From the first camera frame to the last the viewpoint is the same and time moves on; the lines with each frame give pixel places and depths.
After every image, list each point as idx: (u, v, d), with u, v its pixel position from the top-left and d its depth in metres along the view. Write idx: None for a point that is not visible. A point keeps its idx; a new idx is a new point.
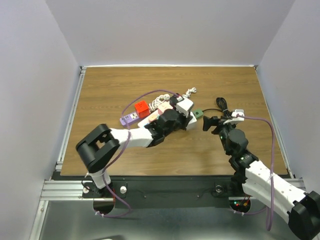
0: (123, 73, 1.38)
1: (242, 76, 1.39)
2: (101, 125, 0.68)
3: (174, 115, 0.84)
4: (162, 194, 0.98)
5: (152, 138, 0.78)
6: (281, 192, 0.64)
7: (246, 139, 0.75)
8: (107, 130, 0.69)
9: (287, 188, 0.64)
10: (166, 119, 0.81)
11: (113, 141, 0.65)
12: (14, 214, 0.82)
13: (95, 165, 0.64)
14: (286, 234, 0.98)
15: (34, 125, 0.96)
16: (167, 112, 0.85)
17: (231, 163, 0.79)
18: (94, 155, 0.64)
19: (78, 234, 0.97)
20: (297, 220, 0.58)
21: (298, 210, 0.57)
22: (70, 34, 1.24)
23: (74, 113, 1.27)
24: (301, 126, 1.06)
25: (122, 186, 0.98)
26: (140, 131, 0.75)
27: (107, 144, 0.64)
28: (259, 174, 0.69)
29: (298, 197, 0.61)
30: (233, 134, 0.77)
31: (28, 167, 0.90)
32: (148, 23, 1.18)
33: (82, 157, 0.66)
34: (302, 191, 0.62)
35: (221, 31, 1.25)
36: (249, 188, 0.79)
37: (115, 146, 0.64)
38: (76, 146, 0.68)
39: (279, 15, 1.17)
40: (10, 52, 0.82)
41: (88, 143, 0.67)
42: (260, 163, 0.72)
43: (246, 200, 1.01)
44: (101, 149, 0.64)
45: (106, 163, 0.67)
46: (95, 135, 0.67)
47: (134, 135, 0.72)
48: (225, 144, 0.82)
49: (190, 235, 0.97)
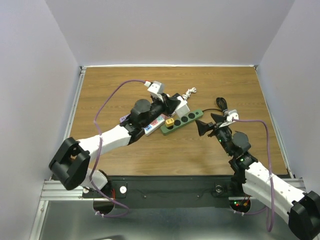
0: (123, 73, 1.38)
1: (242, 77, 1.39)
2: (66, 139, 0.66)
3: (148, 106, 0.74)
4: (161, 194, 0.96)
5: (130, 135, 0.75)
6: (280, 193, 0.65)
7: (248, 142, 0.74)
8: (75, 143, 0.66)
9: (286, 189, 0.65)
10: (139, 112, 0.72)
11: (83, 153, 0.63)
12: (15, 214, 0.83)
13: (72, 180, 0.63)
14: (287, 234, 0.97)
15: (34, 125, 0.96)
16: (139, 101, 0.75)
17: (231, 164, 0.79)
18: (68, 172, 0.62)
19: (78, 234, 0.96)
20: (296, 220, 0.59)
21: (297, 209, 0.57)
22: (70, 34, 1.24)
23: (74, 113, 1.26)
24: (301, 125, 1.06)
25: (122, 187, 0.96)
26: (115, 133, 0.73)
27: (77, 159, 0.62)
28: (258, 175, 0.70)
29: (297, 197, 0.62)
30: (236, 138, 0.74)
31: (27, 166, 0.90)
32: (148, 22, 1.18)
33: (59, 176, 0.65)
34: (301, 192, 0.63)
35: (221, 31, 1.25)
36: (248, 188, 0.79)
37: (85, 159, 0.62)
38: (49, 166, 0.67)
39: (279, 15, 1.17)
40: (10, 52, 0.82)
41: (59, 160, 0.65)
42: (259, 164, 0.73)
43: (246, 200, 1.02)
44: (73, 165, 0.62)
45: (83, 174, 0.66)
46: (63, 151, 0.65)
47: (105, 140, 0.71)
48: (225, 147, 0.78)
49: (190, 235, 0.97)
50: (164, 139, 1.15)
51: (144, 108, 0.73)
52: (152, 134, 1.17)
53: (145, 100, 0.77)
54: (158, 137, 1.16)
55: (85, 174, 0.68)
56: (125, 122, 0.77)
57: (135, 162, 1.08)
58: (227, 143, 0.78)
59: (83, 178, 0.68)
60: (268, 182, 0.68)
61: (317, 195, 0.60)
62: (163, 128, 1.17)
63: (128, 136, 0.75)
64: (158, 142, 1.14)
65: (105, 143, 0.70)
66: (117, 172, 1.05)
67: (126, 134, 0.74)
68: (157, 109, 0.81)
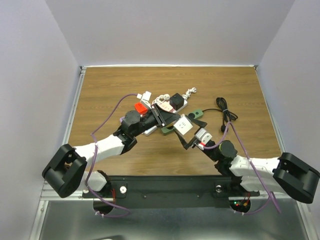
0: (123, 73, 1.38)
1: (242, 77, 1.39)
2: (62, 145, 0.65)
3: (137, 117, 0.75)
4: (162, 194, 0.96)
5: (123, 144, 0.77)
6: (261, 169, 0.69)
7: (235, 149, 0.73)
8: (71, 149, 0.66)
9: (264, 163, 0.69)
10: (130, 124, 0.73)
11: (79, 160, 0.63)
12: (15, 214, 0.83)
13: (67, 187, 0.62)
14: (287, 234, 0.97)
15: (34, 125, 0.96)
16: (130, 112, 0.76)
17: (218, 169, 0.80)
18: (63, 178, 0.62)
19: (78, 234, 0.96)
20: (287, 186, 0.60)
21: (280, 175, 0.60)
22: (70, 35, 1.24)
23: (74, 113, 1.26)
24: (302, 126, 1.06)
25: (122, 187, 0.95)
26: (108, 141, 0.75)
27: (73, 165, 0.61)
28: (241, 165, 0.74)
29: (275, 165, 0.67)
30: (222, 149, 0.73)
31: (28, 167, 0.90)
32: (148, 22, 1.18)
33: (52, 183, 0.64)
34: (276, 158, 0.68)
35: (221, 31, 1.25)
36: (247, 183, 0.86)
37: (82, 165, 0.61)
38: (43, 174, 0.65)
39: (280, 15, 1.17)
40: (10, 53, 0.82)
41: (54, 167, 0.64)
42: (238, 156, 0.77)
43: (246, 200, 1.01)
44: (68, 171, 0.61)
45: (78, 181, 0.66)
46: (59, 157, 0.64)
47: (101, 147, 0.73)
48: (211, 155, 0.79)
49: (190, 235, 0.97)
50: (164, 139, 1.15)
51: (134, 119, 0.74)
52: (152, 134, 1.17)
53: (135, 111, 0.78)
54: (158, 137, 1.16)
55: (79, 181, 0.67)
56: (118, 132, 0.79)
57: (135, 162, 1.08)
58: (213, 151, 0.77)
59: (77, 185, 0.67)
60: (250, 168, 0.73)
61: (290, 154, 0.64)
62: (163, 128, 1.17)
63: (122, 144, 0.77)
64: (158, 142, 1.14)
65: (100, 151, 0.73)
66: (118, 172, 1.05)
67: (120, 143, 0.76)
68: (149, 120, 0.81)
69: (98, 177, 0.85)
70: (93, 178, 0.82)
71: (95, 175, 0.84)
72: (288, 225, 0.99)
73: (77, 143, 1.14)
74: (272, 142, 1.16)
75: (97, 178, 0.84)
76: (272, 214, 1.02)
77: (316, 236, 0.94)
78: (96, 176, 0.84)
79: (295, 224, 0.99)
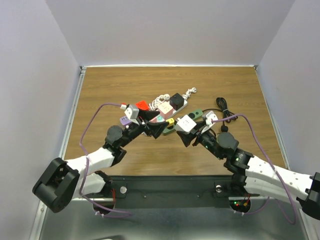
0: (123, 73, 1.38)
1: (242, 77, 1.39)
2: (53, 160, 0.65)
3: (119, 131, 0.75)
4: (161, 194, 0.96)
5: (113, 156, 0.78)
6: (289, 184, 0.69)
7: (235, 139, 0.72)
8: (62, 163, 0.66)
9: (293, 178, 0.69)
10: (113, 140, 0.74)
11: (72, 172, 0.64)
12: (15, 214, 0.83)
13: (60, 201, 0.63)
14: (287, 234, 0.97)
15: (34, 125, 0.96)
16: (112, 127, 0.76)
17: (227, 167, 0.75)
18: (56, 193, 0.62)
19: (78, 234, 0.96)
20: (317, 208, 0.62)
21: (313, 198, 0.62)
22: (70, 34, 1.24)
23: (74, 113, 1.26)
24: (302, 126, 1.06)
25: (122, 186, 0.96)
26: (100, 153, 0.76)
27: (66, 178, 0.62)
28: (261, 171, 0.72)
29: (308, 184, 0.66)
30: (222, 141, 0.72)
31: (27, 166, 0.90)
32: (147, 22, 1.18)
33: (44, 198, 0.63)
34: (308, 177, 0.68)
35: (221, 31, 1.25)
36: (251, 187, 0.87)
37: (74, 178, 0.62)
38: (33, 190, 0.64)
39: (280, 14, 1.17)
40: (10, 53, 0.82)
41: (45, 182, 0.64)
42: (258, 159, 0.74)
43: (246, 200, 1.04)
44: (61, 185, 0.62)
45: (70, 195, 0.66)
46: (50, 172, 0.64)
47: (92, 160, 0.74)
48: (214, 152, 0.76)
49: (190, 235, 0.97)
50: (164, 139, 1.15)
51: (116, 134, 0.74)
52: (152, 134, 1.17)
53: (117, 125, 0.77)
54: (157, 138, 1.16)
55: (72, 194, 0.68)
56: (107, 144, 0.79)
57: (135, 162, 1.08)
58: (215, 147, 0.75)
59: (69, 199, 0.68)
60: (273, 177, 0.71)
61: None
62: (163, 128, 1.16)
63: (112, 156, 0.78)
64: (158, 143, 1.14)
65: (91, 163, 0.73)
66: (117, 172, 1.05)
67: (110, 156, 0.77)
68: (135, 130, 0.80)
69: (98, 182, 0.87)
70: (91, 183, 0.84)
71: (92, 179, 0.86)
72: (289, 226, 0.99)
73: (78, 142, 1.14)
74: (272, 142, 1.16)
75: (94, 183, 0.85)
76: (273, 215, 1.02)
77: (316, 236, 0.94)
78: (94, 179, 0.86)
79: (296, 225, 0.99)
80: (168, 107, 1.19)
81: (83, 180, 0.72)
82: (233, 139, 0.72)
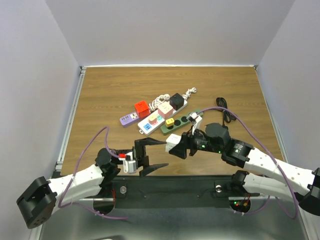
0: (123, 73, 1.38)
1: (242, 77, 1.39)
2: (37, 179, 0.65)
3: (108, 155, 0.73)
4: (162, 194, 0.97)
5: (103, 176, 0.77)
6: (291, 179, 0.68)
7: (224, 128, 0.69)
8: (45, 183, 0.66)
9: (295, 173, 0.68)
10: (100, 164, 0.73)
11: (49, 195, 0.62)
12: (15, 214, 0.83)
13: (36, 220, 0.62)
14: (287, 234, 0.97)
15: (34, 126, 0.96)
16: (102, 149, 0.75)
17: (225, 160, 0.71)
18: (32, 212, 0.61)
19: (78, 233, 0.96)
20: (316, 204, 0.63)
21: (314, 194, 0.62)
22: (70, 35, 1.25)
23: (74, 113, 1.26)
24: (301, 126, 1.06)
25: (122, 186, 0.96)
26: (86, 173, 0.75)
27: (43, 201, 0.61)
28: (262, 164, 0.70)
29: (310, 180, 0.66)
30: (210, 131, 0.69)
31: (27, 167, 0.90)
32: (147, 23, 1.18)
33: (23, 214, 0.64)
34: (309, 172, 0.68)
35: (221, 31, 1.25)
36: (249, 186, 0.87)
37: (50, 202, 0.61)
38: (17, 202, 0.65)
39: (280, 15, 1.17)
40: (11, 54, 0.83)
41: (26, 198, 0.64)
42: (258, 151, 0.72)
43: (246, 200, 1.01)
44: (39, 205, 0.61)
45: (49, 214, 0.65)
46: (32, 190, 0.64)
47: (77, 180, 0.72)
48: (212, 148, 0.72)
49: (190, 235, 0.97)
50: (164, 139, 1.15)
51: (104, 158, 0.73)
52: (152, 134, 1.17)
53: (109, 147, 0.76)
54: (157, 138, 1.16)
55: (51, 213, 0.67)
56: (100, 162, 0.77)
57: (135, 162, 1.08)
58: (209, 143, 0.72)
59: (48, 217, 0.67)
60: (274, 170, 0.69)
61: None
62: (163, 128, 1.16)
63: (101, 176, 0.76)
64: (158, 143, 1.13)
65: (75, 184, 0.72)
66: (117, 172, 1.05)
67: (98, 176, 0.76)
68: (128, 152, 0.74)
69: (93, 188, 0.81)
70: (83, 192, 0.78)
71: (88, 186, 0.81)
72: (288, 226, 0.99)
73: (78, 142, 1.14)
74: (272, 142, 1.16)
75: (87, 191, 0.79)
76: (273, 214, 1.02)
77: (316, 236, 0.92)
78: None
79: (296, 225, 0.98)
80: (168, 107, 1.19)
81: (61, 199, 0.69)
82: (222, 129, 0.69)
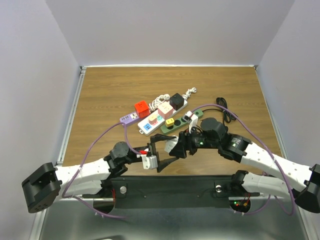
0: (123, 73, 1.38)
1: (242, 77, 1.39)
2: (45, 164, 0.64)
3: (125, 150, 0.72)
4: (162, 194, 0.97)
5: (110, 172, 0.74)
6: (288, 175, 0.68)
7: (218, 122, 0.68)
8: (52, 169, 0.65)
9: (292, 169, 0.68)
10: (116, 155, 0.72)
11: (54, 183, 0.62)
12: (15, 214, 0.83)
13: (37, 205, 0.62)
14: (287, 234, 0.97)
15: (34, 125, 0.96)
16: (120, 142, 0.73)
17: (222, 154, 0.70)
18: (35, 197, 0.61)
19: (78, 234, 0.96)
20: (313, 200, 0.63)
21: (310, 190, 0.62)
22: (70, 35, 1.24)
23: (74, 113, 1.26)
24: (301, 126, 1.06)
25: (122, 186, 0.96)
26: (95, 167, 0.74)
27: (47, 187, 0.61)
28: (259, 159, 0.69)
29: (307, 176, 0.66)
30: (206, 125, 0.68)
31: (27, 166, 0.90)
32: (147, 22, 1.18)
33: (26, 197, 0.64)
34: (307, 168, 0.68)
35: (221, 31, 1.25)
36: (248, 185, 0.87)
37: (54, 190, 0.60)
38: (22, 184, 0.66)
39: (280, 15, 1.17)
40: (10, 53, 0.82)
41: (32, 182, 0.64)
42: (255, 146, 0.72)
43: (246, 200, 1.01)
44: (43, 191, 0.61)
45: (51, 201, 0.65)
46: (38, 174, 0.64)
47: (83, 172, 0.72)
48: (211, 144, 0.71)
49: (190, 235, 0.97)
50: None
51: (121, 151, 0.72)
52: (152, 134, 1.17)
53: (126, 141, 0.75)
54: None
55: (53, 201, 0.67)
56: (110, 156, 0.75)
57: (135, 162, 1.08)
58: (207, 139, 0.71)
59: (49, 204, 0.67)
60: (272, 166, 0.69)
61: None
62: (163, 128, 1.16)
63: (108, 172, 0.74)
64: (158, 143, 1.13)
65: (81, 176, 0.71)
66: None
67: (105, 170, 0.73)
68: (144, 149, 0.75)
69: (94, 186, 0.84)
70: (85, 187, 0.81)
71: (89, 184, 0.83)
72: (288, 226, 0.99)
73: (78, 142, 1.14)
74: (272, 142, 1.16)
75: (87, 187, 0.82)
76: (273, 214, 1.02)
77: (316, 236, 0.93)
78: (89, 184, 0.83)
79: (295, 225, 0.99)
80: (168, 107, 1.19)
81: (65, 189, 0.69)
82: (217, 122, 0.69)
